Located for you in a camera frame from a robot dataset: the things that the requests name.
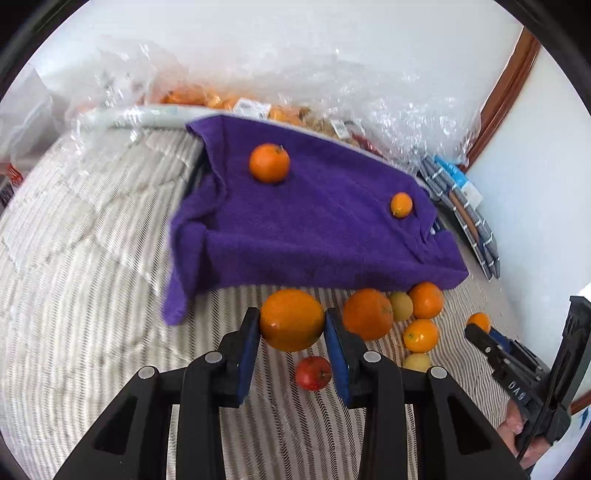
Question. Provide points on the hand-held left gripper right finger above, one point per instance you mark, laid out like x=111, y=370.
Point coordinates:
x=337, y=355

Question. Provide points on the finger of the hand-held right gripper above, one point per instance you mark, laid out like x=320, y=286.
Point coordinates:
x=503, y=340
x=482, y=346

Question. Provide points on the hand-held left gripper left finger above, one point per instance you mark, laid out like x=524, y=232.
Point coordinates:
x=249, y=355

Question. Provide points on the small orange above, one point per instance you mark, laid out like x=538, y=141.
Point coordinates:
x=420, y=335
x=401, y=204
x=425, y=300
x=479, y=319

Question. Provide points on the red apple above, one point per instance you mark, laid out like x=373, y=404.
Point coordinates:
x=313, y=373

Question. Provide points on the large orange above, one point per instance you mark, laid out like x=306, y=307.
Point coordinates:
x=367, y=314
x=292, y=319
x=269, y=163

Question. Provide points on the yellow citrus fruit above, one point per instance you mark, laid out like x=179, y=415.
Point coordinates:
x=417, y=362

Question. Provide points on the yellow-green citrus fruit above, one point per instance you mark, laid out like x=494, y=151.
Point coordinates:
x=402, y=305

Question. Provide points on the purple towel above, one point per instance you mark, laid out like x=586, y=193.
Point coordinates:
x=323, y=230

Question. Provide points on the person's right hand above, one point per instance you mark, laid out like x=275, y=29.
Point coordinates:
x=511, y=429

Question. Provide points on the checkered folded cloth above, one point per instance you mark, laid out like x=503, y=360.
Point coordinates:
x=482, y=240

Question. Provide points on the brown wooden stick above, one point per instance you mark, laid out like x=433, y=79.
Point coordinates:
x=463, y=214

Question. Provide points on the small white box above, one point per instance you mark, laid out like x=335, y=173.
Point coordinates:
x=472, y=193

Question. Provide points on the blue tissue pack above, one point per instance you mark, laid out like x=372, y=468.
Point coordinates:
x=455, y=171

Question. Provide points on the clear bag of brown fruit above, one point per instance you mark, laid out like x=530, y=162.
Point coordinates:
x=330, y=127

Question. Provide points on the clear bag of oranges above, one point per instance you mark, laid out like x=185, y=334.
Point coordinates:
x=203, y=98

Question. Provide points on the clear plastic bags of fruit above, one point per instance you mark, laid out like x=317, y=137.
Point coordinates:
x=369, y=92

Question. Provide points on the white plastic bag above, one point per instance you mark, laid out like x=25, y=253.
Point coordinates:
x=23, y=120

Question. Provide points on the wooden door frame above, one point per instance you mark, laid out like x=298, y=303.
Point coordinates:
x=505, y=92

